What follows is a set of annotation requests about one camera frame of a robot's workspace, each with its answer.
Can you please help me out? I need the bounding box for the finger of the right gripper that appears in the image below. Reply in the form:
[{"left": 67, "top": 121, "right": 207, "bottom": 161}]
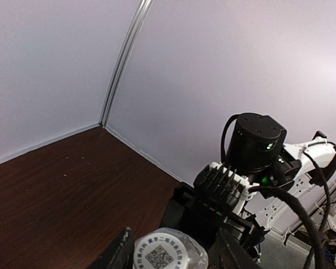
[
  {"left": 232, "top": 221, "right": 266, "bottom": 261},
  {"left": 160, "top": 200, "right": 185, "bottom": 230}
]

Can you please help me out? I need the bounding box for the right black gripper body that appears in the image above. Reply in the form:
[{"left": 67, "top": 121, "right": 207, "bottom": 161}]
[{"left": 170, "top": 183, "right": 255, "bottom": 249}]

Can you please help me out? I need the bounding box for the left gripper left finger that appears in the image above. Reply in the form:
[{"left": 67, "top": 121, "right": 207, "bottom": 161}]
[{"left": 92, "top": 227, "right": 134, "bottom": 269}]

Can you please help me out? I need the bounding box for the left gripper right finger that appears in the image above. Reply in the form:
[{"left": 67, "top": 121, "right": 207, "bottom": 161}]
[{"left": 206, "top": 228, "right": 261, "bottom": 268}]

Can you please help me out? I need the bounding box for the clear water bottle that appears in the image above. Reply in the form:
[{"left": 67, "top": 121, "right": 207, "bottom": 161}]
[{"left": 133, "top": 228, "right": 209, "bottom": 269}]

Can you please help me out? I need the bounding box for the white water bottle cap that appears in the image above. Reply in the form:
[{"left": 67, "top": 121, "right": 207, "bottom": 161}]
[{"left": 133, "top": 233, "right": 189, "bottom": 269}]

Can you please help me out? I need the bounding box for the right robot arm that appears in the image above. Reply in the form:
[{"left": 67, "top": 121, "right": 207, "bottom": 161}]
[{"left": 160, "top": 113, "right": 336, "bottom": 268}]

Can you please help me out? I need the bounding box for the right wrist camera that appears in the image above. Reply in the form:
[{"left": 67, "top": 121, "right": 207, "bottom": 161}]
[{"left": 193, "top": 162, "right": 260, "bottom": 216}]

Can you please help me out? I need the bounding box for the right black braided cable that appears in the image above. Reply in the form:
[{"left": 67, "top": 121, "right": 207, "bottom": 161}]
[{"left": 248, "top": 151, "right": 333, "bottom": 269}]

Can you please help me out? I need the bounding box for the right aluminium frame post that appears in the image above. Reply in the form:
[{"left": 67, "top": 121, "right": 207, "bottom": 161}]
[{"left": 99, "top": 0, "right": 152, "bottom": 127}]

